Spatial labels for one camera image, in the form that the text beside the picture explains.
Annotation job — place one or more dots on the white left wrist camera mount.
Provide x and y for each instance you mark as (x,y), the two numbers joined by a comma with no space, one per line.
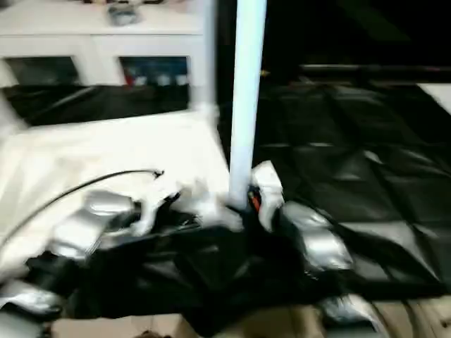
(155,204)

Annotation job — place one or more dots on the white cabinet with glass doors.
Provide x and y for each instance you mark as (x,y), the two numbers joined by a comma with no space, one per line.
(88,38)

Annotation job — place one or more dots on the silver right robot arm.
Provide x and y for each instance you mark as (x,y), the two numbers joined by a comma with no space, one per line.
(317,239)

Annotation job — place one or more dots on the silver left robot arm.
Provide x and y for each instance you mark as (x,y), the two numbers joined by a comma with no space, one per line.
(81,225)

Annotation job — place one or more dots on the clear bag of black parts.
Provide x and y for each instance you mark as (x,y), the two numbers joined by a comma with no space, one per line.
(123,14)

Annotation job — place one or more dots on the white plastic table top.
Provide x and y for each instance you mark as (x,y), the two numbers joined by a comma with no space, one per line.
(105,158)

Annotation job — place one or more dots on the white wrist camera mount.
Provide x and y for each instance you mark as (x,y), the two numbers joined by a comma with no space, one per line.
(271,190)
(155,204)

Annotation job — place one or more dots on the black plastic mat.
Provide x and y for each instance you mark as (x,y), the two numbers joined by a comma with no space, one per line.
(352,158)

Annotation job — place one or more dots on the black fabric case gold label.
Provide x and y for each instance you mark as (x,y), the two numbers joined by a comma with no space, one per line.
(352,31)

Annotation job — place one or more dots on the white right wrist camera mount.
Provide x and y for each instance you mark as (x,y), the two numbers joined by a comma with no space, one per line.
(271,190)

